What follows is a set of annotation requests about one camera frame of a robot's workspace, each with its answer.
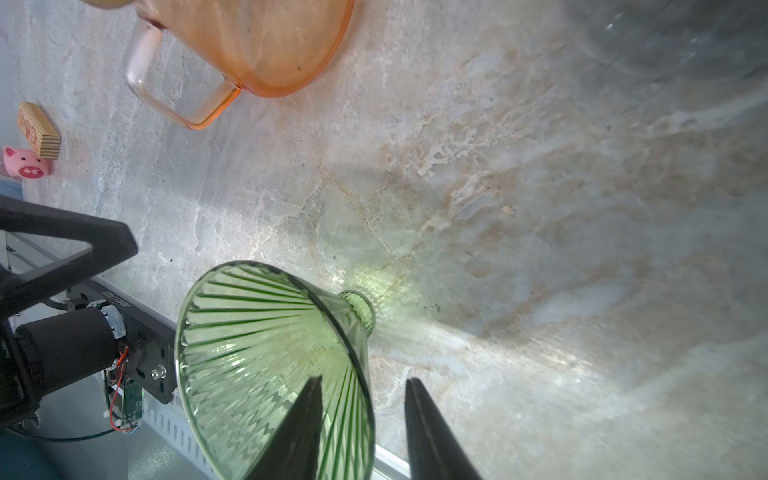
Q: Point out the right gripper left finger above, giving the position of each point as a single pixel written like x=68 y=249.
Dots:
x=293 y=451

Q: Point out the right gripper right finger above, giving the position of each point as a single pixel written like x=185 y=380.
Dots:
x=433 y=450

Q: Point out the green glass dripper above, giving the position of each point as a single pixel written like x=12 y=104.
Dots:
x=248 y=338

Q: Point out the grey glass carafe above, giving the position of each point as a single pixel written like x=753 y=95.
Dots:
x=693 y=40

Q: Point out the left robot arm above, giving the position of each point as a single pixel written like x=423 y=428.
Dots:
x=44 y=356

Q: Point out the small pink pig toy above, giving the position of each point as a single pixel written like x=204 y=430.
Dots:
x=23 y=164

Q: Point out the small wooden block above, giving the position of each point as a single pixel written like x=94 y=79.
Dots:
x=39 y=131

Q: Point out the orange glass carafe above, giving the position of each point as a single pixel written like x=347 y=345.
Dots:
x=271 y=49

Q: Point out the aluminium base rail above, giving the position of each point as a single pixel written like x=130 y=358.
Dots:
x=163 y=447

